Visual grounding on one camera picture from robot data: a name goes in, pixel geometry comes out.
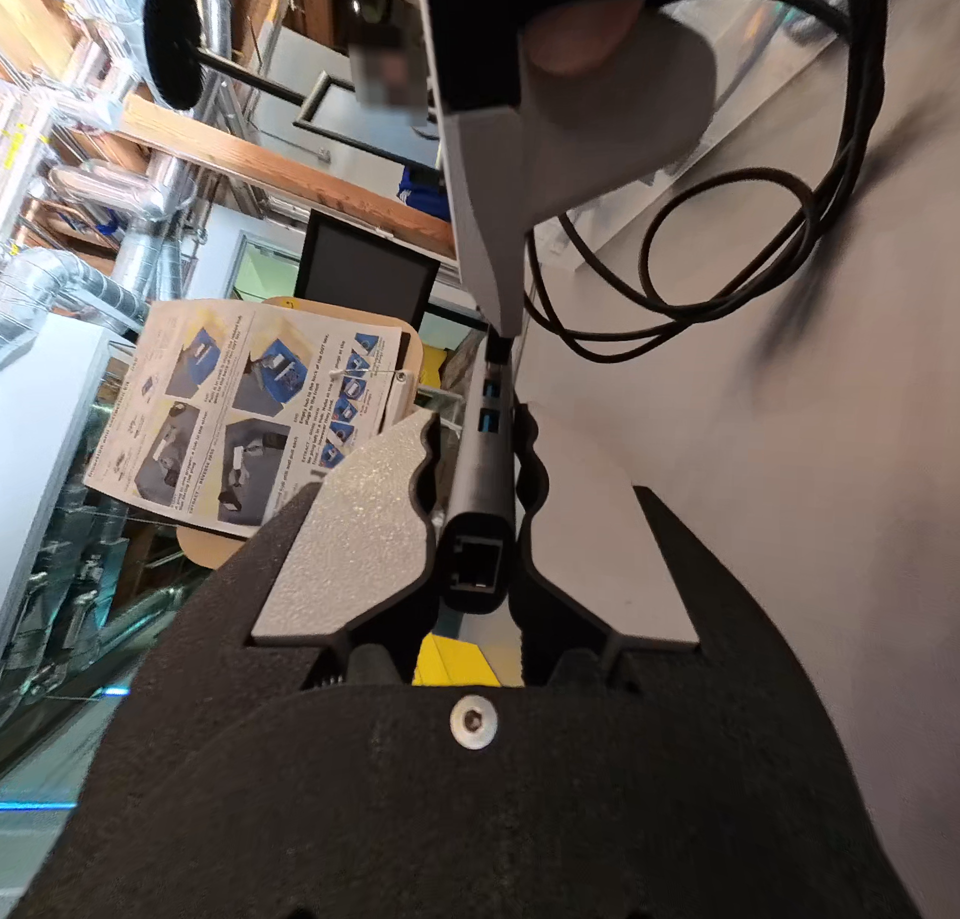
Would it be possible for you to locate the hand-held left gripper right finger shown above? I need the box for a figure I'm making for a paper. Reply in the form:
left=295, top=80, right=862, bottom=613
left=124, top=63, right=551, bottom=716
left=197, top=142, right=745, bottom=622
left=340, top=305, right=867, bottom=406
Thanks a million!
left=513, top=404, right=702, bottom=671

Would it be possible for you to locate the black framed panel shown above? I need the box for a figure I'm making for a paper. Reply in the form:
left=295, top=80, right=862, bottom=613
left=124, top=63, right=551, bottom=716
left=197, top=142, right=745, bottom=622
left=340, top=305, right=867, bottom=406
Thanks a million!
left=294, top=208, right=444, bottom=328

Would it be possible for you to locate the person's right hand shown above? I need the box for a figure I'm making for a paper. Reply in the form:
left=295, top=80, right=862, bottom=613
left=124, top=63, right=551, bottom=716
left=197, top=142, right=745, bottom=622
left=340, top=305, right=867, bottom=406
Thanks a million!
left=523, top=0, right=648, bottom=78

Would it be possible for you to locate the silver spiral duct pipe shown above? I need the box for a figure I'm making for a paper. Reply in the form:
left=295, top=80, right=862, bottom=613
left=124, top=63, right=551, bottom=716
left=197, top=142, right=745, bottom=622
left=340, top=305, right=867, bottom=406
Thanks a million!
left=0, top=246, right=150, bottom=369

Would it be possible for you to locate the black round fixture on rod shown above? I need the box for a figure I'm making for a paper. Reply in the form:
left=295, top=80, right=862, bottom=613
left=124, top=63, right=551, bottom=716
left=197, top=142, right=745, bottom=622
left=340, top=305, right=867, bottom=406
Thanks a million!
left=141, top=0, right=357, bottom=136

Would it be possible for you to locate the printed instruction sheet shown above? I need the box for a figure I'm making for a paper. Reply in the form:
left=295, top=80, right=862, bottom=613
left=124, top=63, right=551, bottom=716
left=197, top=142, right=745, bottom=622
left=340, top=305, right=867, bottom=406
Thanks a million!
left=84, top=298, right=402, bottom=539

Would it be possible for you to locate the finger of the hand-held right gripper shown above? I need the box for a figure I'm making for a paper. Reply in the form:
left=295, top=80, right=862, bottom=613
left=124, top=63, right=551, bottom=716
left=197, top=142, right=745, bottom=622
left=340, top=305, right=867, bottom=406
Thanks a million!
left=418, top=0, right=539, bottom=337

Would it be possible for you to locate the blue jacket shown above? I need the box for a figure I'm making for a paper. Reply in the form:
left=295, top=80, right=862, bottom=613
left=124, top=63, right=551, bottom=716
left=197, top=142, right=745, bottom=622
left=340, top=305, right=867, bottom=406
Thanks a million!
left=397, top=165, right=451, bottom=208

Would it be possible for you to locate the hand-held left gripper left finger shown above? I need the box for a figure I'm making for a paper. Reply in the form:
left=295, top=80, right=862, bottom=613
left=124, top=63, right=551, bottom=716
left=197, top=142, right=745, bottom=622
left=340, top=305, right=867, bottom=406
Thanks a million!
left=249, top=409, right=442, bottom=671

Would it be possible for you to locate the silver round ventilation duct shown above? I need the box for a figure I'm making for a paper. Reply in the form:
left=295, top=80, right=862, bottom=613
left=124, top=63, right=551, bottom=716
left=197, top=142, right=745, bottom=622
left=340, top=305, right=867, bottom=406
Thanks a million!
left=45, top=155, right=198, bottom=224

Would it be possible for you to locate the black cable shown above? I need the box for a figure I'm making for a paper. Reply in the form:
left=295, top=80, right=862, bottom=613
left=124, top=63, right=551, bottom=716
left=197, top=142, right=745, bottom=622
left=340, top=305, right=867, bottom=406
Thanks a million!
left=486, top=0, right=890, bottom=365

